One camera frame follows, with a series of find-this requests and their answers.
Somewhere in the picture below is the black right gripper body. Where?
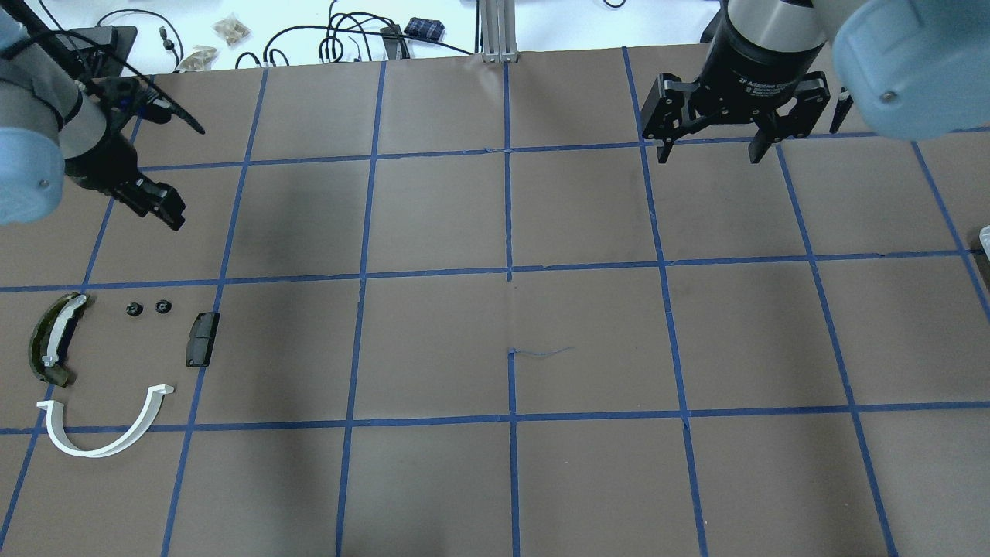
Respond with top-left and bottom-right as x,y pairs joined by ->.
641,12 -> 831,145

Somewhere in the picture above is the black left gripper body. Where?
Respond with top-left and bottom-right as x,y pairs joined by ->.
65,131 -> 186,220

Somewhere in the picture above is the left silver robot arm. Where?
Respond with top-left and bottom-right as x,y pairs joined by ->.
1,9 -> 204,231

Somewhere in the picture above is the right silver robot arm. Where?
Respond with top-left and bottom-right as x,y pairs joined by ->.
640,1 -> 989,163

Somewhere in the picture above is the black brake pad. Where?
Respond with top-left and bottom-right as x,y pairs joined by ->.
184,313 -> 220,369

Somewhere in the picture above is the green brake shoe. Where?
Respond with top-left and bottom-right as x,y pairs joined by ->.
28,292 -> 90,388

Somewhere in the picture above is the bag of small parts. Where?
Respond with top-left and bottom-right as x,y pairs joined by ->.
211,13 -> 251,47

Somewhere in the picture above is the white plastic arc part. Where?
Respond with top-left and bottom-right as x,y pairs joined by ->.
36,384 -> 176,460

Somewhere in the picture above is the aluminium frame post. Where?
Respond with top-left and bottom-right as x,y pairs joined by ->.
475,0 -> 519,63

